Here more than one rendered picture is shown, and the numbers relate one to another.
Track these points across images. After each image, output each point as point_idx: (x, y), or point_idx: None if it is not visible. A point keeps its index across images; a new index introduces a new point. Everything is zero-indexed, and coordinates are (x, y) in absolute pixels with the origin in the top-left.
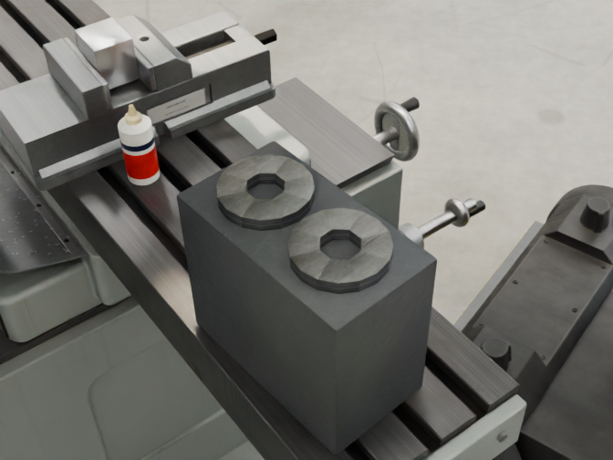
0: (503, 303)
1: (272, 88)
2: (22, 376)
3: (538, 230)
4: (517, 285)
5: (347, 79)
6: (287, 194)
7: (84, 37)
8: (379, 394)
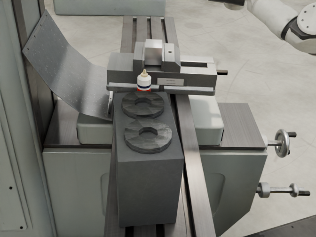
0: (280, 232)
1: (213, 91)
2: (76, 156)
3: None
4: (292, 228)
5: (299, 129)
6: (147, 108)
7: (146, 42)
8: (146, 210)
